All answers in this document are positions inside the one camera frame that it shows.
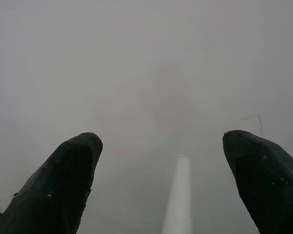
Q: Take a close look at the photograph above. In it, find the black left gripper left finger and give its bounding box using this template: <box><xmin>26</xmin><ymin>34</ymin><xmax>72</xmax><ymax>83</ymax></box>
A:
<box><xmin>0</xmin><ymin>132</ymin><xmax>104</xmax><ymax>234</ymax></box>

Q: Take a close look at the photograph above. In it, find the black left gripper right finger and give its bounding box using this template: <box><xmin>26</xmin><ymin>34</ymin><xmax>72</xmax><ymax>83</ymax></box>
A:
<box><xmin>222</xmin><ymin>130</ymin><xmax>293</xmax><ymax>234</ymax></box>

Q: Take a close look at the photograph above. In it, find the white plastic table leg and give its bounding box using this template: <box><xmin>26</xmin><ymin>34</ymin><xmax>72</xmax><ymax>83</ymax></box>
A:
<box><xmin>161</xmin><ymin>154</ymin><xmax>193</xmax><ymax>234</ymax></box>

